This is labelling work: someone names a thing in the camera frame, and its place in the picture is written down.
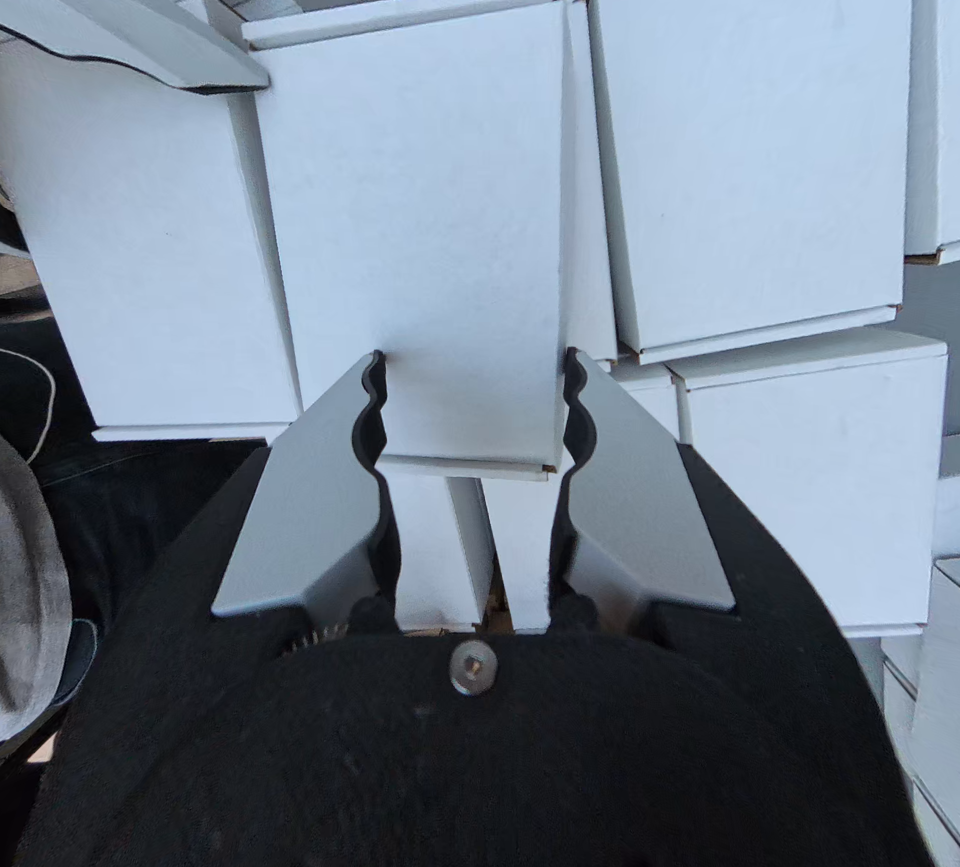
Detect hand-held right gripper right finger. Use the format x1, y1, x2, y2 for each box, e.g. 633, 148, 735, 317
549, 347, 736, 647

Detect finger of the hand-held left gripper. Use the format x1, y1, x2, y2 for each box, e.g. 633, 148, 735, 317
0, 0, 271, 94

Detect person's dark trousers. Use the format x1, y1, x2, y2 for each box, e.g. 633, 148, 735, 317
0, 297, 264, 658

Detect white cardboard box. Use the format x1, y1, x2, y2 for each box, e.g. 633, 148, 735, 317
241, 0, 569, 483
0, 42, 303, 442

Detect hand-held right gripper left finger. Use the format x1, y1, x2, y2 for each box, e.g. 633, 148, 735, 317
212, 349, 402, 634

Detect stack of white boxes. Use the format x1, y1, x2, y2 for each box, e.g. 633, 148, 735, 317
71, 0, 960, 867

